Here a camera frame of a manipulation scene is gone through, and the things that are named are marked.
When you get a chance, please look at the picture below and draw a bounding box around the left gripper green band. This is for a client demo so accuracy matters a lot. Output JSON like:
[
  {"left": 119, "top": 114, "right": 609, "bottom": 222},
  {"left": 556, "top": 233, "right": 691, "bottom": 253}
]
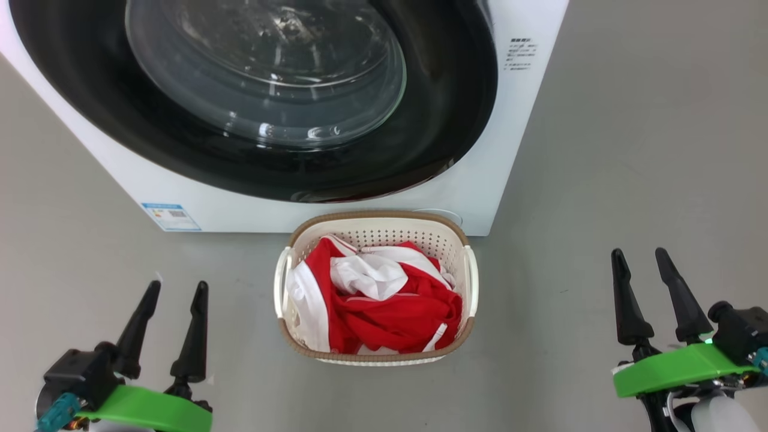
[{"left": 75, "top": 280, "right": 214, "bottom": 432}]

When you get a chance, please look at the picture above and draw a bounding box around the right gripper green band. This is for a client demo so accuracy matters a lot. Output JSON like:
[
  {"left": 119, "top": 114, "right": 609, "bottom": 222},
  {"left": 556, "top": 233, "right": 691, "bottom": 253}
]
[{"left": 611, "top": 247, "right": 761, "bottom": 432}]

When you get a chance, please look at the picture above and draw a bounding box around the red and white garment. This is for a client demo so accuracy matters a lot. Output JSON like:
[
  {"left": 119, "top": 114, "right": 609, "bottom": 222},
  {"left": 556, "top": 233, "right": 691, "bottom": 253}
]
[{"left": 286, "top": 235, "right": 463, "bottom": 355}]

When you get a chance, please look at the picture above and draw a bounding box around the black glass washer door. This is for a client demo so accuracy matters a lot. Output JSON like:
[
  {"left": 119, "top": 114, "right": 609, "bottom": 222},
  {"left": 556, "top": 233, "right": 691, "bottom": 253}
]
[{"left": 9, "top": 0, "right": 499, "bottom": 203}]

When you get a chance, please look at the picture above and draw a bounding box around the white front-load washing machine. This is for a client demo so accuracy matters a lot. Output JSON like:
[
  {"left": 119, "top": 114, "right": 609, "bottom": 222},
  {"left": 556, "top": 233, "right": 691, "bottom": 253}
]
[{"left": 0, "top": 0, "right": 569, "bottom": 236}]

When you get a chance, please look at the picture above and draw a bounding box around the cream basket with brown rim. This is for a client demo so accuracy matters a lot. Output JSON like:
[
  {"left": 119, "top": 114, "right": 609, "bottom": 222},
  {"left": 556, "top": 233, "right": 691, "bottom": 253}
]
[{"left": 274, "top": 210, "right": 479, "bottom": 367}]

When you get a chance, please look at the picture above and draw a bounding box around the blue energy label sticker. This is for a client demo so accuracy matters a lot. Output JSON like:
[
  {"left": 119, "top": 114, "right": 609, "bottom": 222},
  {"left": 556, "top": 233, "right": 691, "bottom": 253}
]
[{"left": 141, "top": 203, "right": 202, "bottom": 232}]

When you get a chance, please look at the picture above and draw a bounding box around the round white filter cover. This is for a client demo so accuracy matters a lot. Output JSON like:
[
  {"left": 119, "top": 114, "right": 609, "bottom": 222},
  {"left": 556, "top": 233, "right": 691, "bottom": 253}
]
[{"left": 411, "top": 208, "right": 464, "bottom": 227}]

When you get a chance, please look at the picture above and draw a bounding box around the printed instruction text sticker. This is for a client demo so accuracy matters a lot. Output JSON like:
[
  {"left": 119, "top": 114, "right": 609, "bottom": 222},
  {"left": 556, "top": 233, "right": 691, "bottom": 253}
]
[{"left": 504, "top": 37, "right": 538, "bottom": 71}]

